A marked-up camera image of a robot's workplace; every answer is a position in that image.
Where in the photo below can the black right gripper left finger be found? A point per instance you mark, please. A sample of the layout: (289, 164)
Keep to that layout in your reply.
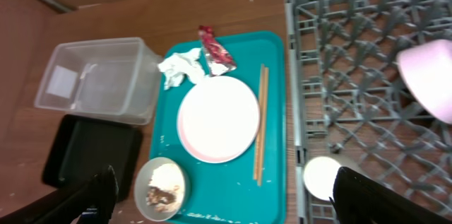
(91, 201)

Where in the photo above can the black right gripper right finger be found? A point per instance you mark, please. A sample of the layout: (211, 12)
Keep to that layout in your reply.
(358, 199)

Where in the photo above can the white paper cup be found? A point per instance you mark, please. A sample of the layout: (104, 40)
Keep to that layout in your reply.
(319, 176)

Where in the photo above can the wooden chopstick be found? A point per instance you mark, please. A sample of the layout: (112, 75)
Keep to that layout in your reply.
(262, 132)
(258, 134)

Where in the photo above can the small pink bowl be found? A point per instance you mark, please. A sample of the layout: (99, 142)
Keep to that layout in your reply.
(426, 71)

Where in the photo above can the large pink plate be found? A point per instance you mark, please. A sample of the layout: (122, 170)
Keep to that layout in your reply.
(218, 119)

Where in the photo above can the grey dishwasher rack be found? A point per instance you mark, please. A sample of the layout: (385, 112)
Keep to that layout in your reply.
(348, 97)

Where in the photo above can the black plastic tray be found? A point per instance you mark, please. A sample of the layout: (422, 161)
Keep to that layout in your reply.
(83, 146)

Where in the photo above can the grey bowl with rice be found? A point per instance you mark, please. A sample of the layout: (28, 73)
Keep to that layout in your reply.
(161, 189)

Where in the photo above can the clear plastic container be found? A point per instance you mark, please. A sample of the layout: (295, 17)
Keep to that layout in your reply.
(112, 79)

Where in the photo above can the teal plastic tray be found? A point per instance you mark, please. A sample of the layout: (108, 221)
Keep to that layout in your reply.
(226, 192)

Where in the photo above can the crumpled white tissue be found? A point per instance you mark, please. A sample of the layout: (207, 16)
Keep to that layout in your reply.
(183, 65)

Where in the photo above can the red foil wrapper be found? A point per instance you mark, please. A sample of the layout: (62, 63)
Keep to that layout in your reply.
(218, 59)

